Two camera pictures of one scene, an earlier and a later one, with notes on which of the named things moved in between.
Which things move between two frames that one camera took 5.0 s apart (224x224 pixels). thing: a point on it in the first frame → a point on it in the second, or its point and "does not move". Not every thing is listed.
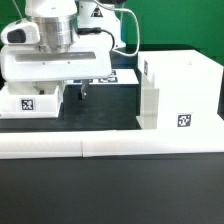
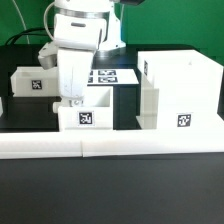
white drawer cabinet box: [178, 91] does not move
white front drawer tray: [21, 100] → [96, 114]
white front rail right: [151, 142] does not move
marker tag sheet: [119, 76] does not move
